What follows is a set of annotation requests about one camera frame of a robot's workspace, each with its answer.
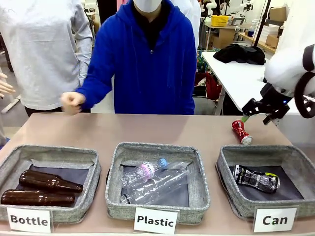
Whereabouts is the red bag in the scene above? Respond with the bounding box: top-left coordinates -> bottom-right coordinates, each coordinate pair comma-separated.
194,72 -> 222,100

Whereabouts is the grey basket labelled Bottle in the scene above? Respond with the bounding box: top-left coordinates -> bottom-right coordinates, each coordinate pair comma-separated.
0,144 -> 102,224

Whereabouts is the person's right hand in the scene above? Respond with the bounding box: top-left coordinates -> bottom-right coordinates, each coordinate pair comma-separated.
60,91 -> 87,116

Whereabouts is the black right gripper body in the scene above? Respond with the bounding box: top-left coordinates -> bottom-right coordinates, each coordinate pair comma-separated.
259,83 -> 291,117

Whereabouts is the yellow plastic crate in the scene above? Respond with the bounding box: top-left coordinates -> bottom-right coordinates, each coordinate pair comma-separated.
211,15 -> 228,27

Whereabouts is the grey basket labelled Can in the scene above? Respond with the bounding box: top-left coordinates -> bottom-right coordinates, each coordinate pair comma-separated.
216,144 -> 315,220

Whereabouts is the blue cap plastic bottle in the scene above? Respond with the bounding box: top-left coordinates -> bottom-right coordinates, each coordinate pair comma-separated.
120,158 -> 169,189

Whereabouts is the person in grey shirt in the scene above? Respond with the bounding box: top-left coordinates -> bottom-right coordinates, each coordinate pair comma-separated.
0,0 -> 94,118

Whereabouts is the person in blue hoodie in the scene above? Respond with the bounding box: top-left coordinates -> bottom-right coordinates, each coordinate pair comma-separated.
75,0 -> 197,116

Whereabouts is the white background table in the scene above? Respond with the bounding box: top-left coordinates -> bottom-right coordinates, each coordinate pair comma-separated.
201,51 -> 315,115

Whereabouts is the wooden background desk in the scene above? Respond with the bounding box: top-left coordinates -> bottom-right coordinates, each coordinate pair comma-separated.
237,31 -> 278,54

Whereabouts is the black crushed can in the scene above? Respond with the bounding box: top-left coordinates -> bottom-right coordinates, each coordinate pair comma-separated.
232,164 -> 281,194

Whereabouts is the red crushed can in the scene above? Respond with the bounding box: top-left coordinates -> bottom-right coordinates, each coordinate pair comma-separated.
231,119 -> 253,145

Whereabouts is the large cardboard box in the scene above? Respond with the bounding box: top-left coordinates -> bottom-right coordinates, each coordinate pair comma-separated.
211,28 -> 237,50

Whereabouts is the person's right forearm blue sleeve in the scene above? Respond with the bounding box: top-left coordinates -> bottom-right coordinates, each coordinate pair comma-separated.
75,71 -> 115,111

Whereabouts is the grey basket labelled Plastic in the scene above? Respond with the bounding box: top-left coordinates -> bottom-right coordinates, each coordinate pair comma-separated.
105,142 -> 211,225

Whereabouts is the small cardboard box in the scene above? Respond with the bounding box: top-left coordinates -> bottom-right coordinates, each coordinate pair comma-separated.
269,6 -> 287,22

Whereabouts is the white Can label card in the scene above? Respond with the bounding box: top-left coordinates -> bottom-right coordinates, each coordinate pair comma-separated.
253,207 -> 298,233

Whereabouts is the white face mask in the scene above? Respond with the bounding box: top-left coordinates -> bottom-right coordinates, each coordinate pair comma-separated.
132,0 -> 163,12

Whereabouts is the brown glass beer bottle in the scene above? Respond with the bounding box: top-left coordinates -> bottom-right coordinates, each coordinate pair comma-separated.
0,189 -> 76,207
19,170 -> 84,193

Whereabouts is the black cloth pile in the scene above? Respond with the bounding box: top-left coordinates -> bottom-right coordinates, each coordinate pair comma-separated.
213,43 -> 267,66

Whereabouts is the white Plastic label card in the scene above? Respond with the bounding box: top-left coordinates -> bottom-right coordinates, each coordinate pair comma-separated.
133,207 -> 180,235

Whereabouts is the white Bottle label card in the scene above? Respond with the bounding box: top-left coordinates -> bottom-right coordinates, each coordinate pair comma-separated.
6,206 -> 53,233

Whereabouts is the large clear plastic bottle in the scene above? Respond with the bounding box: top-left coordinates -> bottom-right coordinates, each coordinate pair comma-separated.
120,161 -> 189,205

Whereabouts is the black cable loop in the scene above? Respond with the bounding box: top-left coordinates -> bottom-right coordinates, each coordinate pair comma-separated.
294,71 -> 315,119

